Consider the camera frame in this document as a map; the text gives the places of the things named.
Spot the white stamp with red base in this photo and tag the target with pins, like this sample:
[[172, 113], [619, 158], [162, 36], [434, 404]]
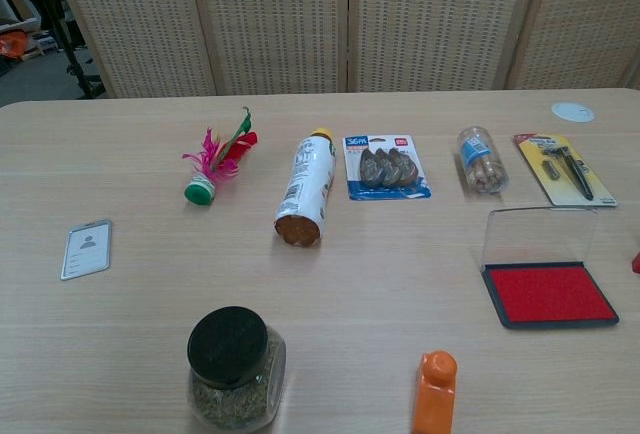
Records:
[[636, 263]]

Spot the razor in yellow blister pack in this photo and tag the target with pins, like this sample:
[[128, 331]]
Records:
[[565, 174]]

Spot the red ink pad clear lid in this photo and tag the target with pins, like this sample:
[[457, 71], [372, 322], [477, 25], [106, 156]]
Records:
[[550, 294]]

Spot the white bottle with yellow cap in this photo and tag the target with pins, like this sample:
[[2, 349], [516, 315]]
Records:
[[305, 184]]

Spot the blue correction tape blister pack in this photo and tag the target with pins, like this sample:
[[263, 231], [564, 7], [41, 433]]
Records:
[[385, 169]]

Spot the pink green feather shuttlecock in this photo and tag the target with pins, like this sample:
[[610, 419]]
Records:
[[200, 191]]

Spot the clear plastic jar with sticks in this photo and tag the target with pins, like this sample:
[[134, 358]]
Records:
[[482, 164]]

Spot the glass jar with black lid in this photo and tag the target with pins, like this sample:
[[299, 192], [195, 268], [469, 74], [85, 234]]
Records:
[[227, 344]]

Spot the wooden woven folding screen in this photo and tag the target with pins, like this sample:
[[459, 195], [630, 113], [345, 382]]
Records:
[[275, 19]]

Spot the ID badge card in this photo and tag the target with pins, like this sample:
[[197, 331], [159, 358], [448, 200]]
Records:
[[86, 250]]

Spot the black tripod stand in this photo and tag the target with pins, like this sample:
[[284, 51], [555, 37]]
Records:
[[82, 79]]

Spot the orange object in background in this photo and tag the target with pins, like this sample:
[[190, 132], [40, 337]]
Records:
[[11, 45]]

